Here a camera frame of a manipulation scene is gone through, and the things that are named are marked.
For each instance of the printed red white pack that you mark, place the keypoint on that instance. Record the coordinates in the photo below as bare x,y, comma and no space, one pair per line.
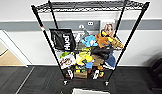
67,61

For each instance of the box with printed faces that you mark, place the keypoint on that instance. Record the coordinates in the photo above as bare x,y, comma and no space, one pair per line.
108,26

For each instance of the brown plush toy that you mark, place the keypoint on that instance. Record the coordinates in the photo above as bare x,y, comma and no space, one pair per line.
117,42

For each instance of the black Huel bag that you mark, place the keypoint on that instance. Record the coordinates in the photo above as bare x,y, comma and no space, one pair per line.
62,40

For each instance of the yellow plush toy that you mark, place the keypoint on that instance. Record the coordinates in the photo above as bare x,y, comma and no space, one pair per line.
84,58

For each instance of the orange plush toy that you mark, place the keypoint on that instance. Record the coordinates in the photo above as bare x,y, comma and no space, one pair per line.
102,39

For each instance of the blue round cup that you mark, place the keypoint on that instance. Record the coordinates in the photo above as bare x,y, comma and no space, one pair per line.
89,65

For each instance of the blue plush toy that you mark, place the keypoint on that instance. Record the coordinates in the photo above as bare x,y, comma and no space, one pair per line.
88,41

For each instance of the white wall socket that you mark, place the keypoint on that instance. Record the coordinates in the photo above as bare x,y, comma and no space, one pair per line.
90,23
81,26

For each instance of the orange white toy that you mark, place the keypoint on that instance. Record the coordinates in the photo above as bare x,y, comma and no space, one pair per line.
98,74

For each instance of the black white printed pack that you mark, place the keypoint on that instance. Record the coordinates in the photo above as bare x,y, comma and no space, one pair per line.
69,74

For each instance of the blue white plush shark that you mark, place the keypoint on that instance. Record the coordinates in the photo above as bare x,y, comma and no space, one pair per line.
110,61

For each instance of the brown cardboard box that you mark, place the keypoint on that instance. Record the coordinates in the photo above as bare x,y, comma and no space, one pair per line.
80,74

